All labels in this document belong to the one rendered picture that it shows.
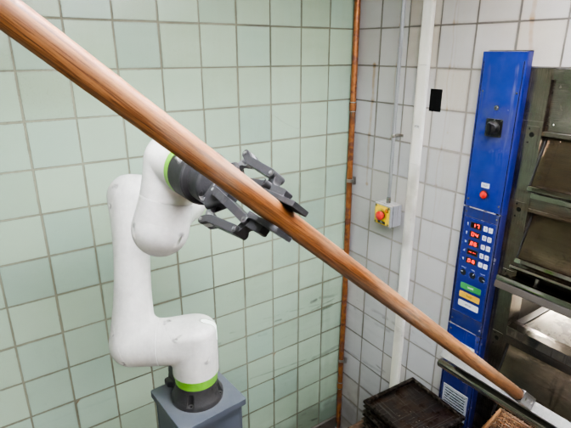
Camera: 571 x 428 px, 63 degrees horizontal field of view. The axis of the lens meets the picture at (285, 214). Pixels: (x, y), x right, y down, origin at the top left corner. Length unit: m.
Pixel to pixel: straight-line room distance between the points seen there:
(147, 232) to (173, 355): 0.54
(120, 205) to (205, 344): 0.43
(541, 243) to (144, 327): 1.31
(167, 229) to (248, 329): 1.47
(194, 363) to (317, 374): 1.48
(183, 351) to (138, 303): 0.18
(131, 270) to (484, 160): 1.24
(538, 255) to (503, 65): 0.65
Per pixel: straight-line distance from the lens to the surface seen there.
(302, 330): 2.51
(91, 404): 2.15
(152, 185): 0.86
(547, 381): 2.00
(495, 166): 1.80
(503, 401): 1.63
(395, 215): 2.12
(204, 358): 1.34
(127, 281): 1.33
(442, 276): 2.08
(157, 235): 0.87
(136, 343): 1.34
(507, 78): 1.76
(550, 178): 1.74
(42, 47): 0.46
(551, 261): 1.79
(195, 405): 1.43
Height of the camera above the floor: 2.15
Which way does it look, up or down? 19 degrees down
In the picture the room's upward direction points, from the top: straight up
